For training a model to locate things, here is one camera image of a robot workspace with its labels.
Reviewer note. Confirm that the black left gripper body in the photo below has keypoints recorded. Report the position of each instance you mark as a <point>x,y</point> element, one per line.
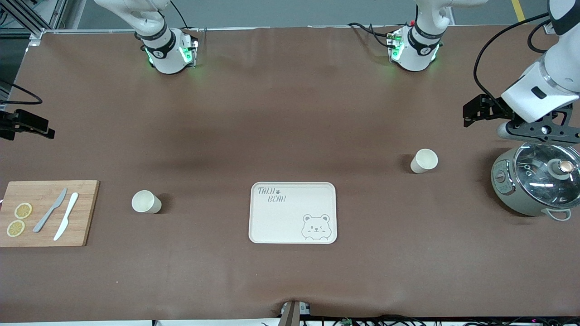
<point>491,107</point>

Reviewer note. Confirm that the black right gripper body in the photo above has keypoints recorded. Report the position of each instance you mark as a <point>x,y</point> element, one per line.
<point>18,120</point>

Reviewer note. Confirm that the white plastic cup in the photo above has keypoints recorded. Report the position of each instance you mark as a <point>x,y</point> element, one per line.
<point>423,161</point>
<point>145,201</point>

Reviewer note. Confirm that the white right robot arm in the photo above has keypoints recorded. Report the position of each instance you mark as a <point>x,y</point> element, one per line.
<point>159,47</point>

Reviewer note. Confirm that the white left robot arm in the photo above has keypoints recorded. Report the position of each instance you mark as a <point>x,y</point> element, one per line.
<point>548,86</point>

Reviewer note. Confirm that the white bear print tray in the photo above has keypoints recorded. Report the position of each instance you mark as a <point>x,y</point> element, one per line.
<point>290,222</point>

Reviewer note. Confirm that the grey plastic knife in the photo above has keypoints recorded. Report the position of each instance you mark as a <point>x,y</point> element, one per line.
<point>49,212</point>

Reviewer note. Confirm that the yellow lemon slice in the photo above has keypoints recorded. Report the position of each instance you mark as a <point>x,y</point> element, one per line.
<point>23,210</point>
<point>16,228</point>

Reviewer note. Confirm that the grey-green electric pot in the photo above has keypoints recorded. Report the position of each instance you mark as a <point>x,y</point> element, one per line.
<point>503,192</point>

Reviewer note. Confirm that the glass pot lid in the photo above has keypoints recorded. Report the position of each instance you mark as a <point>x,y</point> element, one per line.
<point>539,181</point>

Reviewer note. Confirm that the white plastic knife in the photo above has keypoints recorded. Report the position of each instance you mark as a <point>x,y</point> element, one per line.
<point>67,215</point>

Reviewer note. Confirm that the wooden cutting board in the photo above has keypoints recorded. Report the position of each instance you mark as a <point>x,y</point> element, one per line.
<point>86,213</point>

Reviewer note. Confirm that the brown table cover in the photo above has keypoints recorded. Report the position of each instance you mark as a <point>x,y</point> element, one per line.
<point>290,113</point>

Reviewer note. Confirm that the metal table clamp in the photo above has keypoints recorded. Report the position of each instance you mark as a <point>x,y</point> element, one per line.
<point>293,313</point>

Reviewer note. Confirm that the aluminium frame profile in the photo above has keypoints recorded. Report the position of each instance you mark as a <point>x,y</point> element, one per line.
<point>27,18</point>

